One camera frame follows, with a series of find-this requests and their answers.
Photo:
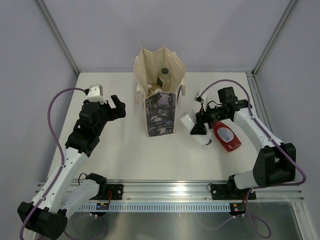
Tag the clear square bottle black cap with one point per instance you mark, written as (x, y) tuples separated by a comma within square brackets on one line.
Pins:
[(164, 79)]

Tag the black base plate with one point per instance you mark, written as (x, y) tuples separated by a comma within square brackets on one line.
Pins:
[(110, 192), (222, 192)]

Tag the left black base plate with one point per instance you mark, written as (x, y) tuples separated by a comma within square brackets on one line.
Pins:
[(110, 192)]

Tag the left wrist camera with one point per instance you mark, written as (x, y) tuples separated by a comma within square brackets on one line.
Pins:
[(95, 94)]

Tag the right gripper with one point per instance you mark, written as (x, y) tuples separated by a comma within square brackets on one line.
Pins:
[(199, 128)]

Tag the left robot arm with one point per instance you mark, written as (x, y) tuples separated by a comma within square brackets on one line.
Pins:
[(47, 214)]

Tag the right frame post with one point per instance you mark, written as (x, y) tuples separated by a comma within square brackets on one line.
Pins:
[(274, 36)]

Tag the aluminium mounting rail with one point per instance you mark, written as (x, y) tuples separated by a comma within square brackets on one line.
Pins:
[(194, 191)]

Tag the beige canvas tote bag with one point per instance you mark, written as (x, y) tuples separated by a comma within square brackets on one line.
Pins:
[(161, 107)]

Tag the pale green bottle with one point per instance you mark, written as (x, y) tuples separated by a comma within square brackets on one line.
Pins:
[(150, 89)]

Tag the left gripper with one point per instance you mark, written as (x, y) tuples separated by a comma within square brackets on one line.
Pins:
[(119, 106)]

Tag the left frame post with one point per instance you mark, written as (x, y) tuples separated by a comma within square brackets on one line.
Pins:
[(48, 18)]

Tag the white slotted cable duct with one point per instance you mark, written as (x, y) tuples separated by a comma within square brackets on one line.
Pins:
[(156, 207)]

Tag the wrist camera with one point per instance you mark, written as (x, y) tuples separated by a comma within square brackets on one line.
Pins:
[(203, 99), (95, 94)]

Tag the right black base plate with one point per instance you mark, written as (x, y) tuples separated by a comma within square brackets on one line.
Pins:
[(222, 192)]

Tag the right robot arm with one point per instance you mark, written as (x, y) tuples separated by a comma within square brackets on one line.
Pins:
[(275, 163)]

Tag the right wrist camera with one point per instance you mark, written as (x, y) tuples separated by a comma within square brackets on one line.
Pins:
[(203, 99)]

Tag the red bottle white label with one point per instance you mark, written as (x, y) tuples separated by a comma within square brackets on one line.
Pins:
[(226, 136)]

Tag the white rectangular bottle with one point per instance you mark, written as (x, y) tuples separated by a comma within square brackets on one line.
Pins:
[(196, 127)]

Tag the frame post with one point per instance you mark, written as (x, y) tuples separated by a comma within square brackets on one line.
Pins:
[(274, 36), (48, 18)]

